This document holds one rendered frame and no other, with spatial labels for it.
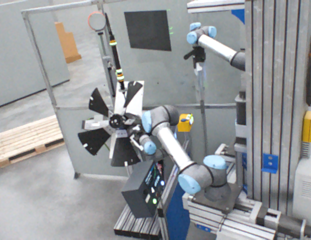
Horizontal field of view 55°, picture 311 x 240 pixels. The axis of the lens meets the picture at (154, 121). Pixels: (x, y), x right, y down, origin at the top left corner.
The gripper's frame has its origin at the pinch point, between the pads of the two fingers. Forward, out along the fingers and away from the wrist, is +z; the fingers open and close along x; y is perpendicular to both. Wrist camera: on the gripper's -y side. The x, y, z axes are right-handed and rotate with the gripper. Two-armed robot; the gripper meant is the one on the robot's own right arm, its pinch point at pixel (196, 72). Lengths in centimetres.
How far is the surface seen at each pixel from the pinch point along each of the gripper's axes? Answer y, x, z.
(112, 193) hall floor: -116, 21, 148
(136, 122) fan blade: -44, -27, 29
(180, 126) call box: -17.1, -3.5, 44.5
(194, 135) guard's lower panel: -18, 46, 83
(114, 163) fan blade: -58, -50, 52
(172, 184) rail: -13, -56, 62
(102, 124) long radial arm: -80, -17, 36
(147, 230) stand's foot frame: -53, -31, 141
